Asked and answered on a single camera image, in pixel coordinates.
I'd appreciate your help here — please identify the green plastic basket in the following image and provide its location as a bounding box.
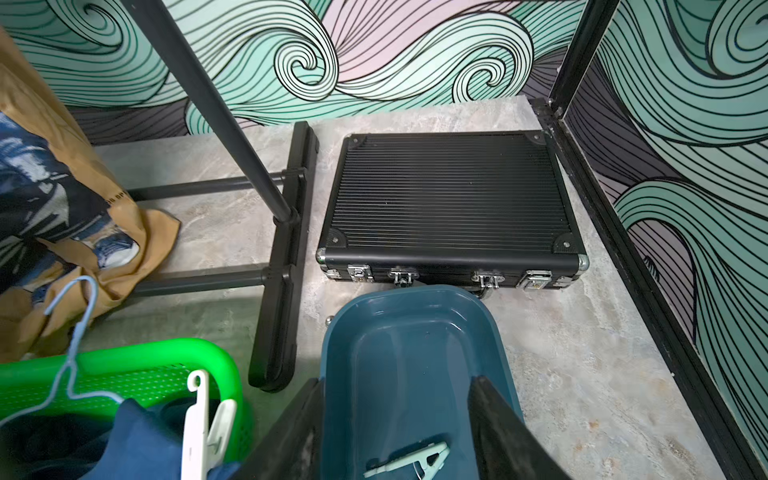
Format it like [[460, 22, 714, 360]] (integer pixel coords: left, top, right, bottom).
[[1, 338, 253, 462]]

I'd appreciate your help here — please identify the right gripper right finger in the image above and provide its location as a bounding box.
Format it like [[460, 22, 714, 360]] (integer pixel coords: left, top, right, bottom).
[[468, 376, 570, 480]]

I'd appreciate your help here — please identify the black ribbed case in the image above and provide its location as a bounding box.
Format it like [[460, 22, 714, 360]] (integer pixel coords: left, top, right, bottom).
[[316, 130, 590, 296]]

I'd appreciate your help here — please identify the navy Mickey print t-shirt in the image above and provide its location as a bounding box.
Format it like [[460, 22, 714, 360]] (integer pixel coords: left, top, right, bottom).
[[1, 397, 240, 479]]

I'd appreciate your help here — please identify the teal plastic tray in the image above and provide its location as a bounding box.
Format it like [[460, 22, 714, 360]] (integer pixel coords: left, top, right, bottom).
[[320, 285, 521, 479]]

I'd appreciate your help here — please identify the light blue wire hanger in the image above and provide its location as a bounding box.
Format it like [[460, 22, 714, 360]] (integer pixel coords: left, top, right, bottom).
[[1, 275, 125, 427]]

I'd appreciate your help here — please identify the tan cartoon print t-shirt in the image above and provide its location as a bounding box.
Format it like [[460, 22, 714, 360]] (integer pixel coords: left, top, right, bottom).
[[1, 35, 180, 362]]

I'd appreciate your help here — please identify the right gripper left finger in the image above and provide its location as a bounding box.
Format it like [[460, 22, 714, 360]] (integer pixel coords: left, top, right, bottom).
[[232, 378, 325, 480]]

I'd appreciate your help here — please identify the white clothespin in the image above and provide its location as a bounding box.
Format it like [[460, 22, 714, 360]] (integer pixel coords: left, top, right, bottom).
[[181, 369, 238, 480]]

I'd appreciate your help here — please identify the black clothes rack frame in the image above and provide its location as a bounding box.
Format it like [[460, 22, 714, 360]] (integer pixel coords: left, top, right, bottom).
[[124, 1, 319, 392]]

